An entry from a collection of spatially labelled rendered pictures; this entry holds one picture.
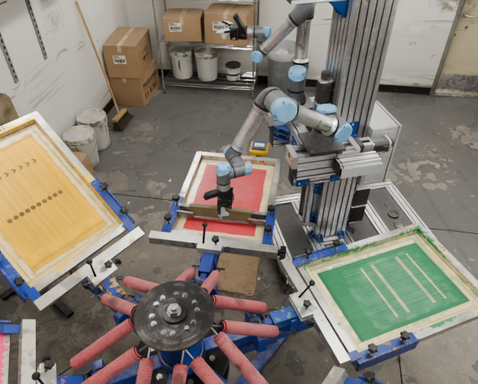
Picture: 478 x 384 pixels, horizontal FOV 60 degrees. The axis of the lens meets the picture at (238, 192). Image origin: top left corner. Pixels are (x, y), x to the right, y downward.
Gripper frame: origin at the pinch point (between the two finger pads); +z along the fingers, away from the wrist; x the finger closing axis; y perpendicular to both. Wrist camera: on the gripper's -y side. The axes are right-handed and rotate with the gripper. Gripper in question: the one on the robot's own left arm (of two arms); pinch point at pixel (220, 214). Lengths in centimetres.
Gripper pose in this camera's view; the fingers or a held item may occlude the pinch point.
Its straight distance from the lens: 235.9
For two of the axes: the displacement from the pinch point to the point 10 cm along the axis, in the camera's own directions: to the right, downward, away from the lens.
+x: 1.6, -6.4, 7.5
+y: 9.9, 1.1, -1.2
